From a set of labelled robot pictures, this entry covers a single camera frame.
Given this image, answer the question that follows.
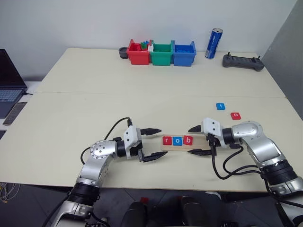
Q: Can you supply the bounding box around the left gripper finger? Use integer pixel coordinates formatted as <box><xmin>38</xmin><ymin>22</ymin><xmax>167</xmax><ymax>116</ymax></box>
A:
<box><xmin>140</xmin><ymin>128</ymin><xmax>162</xmax><ymax>136</ymax></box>
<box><xmin>143</xmin><ymin>152</ymin><xmax>168</xmax><ymax>164</ymax></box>

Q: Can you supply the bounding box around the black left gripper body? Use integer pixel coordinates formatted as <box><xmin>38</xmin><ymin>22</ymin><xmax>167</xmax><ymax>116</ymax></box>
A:
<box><xmin>130</xmin><ymin>141</ymin><xmax>145</xmax><ymax>164</ymax></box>

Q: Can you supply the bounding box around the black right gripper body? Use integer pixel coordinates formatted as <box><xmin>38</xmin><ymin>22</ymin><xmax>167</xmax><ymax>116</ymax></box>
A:
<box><xmin>205</xmin><ymin>133</ymin><xmax>219</xmax><ymax>157</ymax></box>

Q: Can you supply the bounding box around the wooden letter board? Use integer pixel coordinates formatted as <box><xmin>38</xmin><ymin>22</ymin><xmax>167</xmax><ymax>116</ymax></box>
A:
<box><xmin>160</xmin><ymin>134</ymin><xmax>211</xmax><ymax>152</ymax></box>

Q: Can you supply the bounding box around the dark rounded shape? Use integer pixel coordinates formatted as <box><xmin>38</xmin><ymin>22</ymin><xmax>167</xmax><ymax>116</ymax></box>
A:
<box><xmin>127</xmin><ymin>201</ymin><xmax>149</xmax><ymax>227</ymax></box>
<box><xmin>181</xmin><ymin>195</ymin><xmax>209</xmax><ymax>227</ymax></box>

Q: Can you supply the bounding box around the blue plastic bin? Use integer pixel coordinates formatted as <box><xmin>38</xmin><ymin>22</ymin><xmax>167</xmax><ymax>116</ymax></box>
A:
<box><xmin>171</xmin><ymin>40</ymin><xmax>197</xmax><ymax>67</ymax></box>

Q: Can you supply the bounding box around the green plastic bin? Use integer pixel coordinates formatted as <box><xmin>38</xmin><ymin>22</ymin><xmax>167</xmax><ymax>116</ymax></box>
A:
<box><xmin>149</xmin><ymin>40</ymin><xmax>174</xmax><ymax>66</ymax></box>

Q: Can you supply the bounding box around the red plastic bin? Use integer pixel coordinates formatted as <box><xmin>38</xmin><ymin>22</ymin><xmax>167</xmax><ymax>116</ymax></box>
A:
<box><xmin>127</xmin><ymin>39</ymin><xmax>152</xmax><ymax>65</ymax></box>

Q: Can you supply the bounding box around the grey handheld controller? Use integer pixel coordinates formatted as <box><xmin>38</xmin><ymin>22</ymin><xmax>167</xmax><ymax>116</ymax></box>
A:
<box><xmin>222</xmin><ymin>52</ymin><xmax>265</xmax><ymax>71</ymax></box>

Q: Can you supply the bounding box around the dark grey round cup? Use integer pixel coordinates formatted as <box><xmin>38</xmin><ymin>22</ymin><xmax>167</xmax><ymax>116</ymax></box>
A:
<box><xmin>118</xmin><ymin>46</ymin><xmax>130</xmax><ymax>59</ymax></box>

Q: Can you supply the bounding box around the blue drink can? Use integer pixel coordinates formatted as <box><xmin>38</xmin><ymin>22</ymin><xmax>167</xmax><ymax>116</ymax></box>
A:
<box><xmin>205</xmin><ymin>27</ymin><xmax>223</xmax><ymax>59</ymax></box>

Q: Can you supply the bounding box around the grey remote control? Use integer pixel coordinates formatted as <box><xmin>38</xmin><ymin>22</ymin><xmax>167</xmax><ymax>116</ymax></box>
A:
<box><xmin>2</xmin><ymin>102</ymin><xmax>28</xmax><ymax>126</ymax></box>

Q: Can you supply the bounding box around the dark laptop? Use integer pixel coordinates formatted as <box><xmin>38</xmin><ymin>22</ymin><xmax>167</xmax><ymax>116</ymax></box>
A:
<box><xmin>0</xmin><ymin>49</ymin><xmax>28</xmax><ymax>119</ymax></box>

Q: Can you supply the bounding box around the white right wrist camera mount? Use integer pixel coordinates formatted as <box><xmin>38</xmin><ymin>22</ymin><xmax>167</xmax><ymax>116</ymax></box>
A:
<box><xmin>200</xmin><ymin>117</ymin><xmax>223</xmax><ymax>148</ymax></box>

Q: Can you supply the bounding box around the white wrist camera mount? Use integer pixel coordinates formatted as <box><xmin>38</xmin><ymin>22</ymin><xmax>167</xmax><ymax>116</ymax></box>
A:
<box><xmin>200</xmin><ymin>117</ymin><xmax>223</xmax><ymax>148</ymax></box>
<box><xmin>123</xmin><ymin>125</ymin><xmax>143</xmax><ymax>158</ymax></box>

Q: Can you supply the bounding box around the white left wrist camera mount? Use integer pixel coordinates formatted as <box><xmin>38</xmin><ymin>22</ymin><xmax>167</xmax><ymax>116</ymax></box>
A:
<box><xmin>123</xmin><ymin>125</ymin><xmax>143</xmax><ymax>158</ymax></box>

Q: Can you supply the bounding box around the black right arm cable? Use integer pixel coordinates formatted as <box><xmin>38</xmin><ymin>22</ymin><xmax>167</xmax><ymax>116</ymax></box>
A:
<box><xmin>211</xmin><ymin>139</ymin><xmax>263</xmax><ymax>180</ymax></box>

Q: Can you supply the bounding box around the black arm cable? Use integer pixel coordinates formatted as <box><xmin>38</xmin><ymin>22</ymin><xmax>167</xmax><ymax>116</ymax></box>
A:
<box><xmin>211</xmin><ymin>139</ymin><xmax>263</xmax><ymax>180</ymax></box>
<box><xmin>80</xmin><ymin>117</ymin><xmax>133</xmax><ymax>166</ymax></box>

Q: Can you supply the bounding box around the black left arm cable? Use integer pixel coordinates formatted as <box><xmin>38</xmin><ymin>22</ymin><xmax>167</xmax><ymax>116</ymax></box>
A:
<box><xmin>80</xmin><ymin>117</ymin><xmax>133</xmax><ymax>166</ymax></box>

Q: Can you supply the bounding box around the white cable bundle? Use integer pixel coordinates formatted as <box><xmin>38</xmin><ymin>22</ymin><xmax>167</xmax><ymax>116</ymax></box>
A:
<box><xmin>0</xmin><ymin>182</ymin><xmax>21</xmax><ymax>204</ymax></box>

